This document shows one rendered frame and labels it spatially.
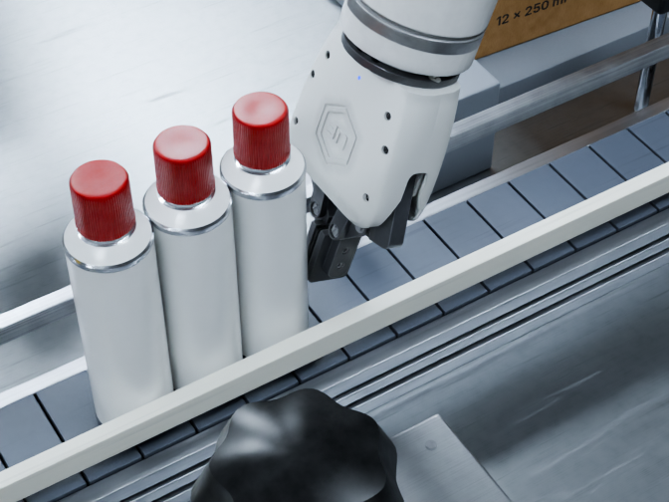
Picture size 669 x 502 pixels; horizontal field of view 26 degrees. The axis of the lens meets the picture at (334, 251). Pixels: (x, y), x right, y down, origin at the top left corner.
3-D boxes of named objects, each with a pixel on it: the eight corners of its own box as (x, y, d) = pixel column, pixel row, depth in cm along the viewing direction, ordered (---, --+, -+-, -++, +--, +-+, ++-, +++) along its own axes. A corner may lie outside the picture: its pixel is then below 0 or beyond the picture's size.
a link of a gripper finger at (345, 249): (331, 194, 92) (302, 276, 95) (357, 225, 90) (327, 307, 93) (370, 189, 93) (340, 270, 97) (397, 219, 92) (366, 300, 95)
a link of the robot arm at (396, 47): (321, -36, 85) (306, 9, 87) (403, 44, 80) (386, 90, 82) (429, -37, 90) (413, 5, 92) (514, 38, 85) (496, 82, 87)
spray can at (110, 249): (116, 453, 92) (75, 224, 77) (82, 397, 95) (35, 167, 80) (189, 418, 93) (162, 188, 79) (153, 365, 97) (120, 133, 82)
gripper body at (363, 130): (313, -9, 87) (264, 144, 93) (406, 84, 81) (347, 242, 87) (408, -11, 91) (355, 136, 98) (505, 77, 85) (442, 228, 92)
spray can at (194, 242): (189, 416, 94) (161, 186, 79) (151, 364, 97) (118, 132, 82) (259, 382, 95) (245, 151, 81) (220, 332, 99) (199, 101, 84)
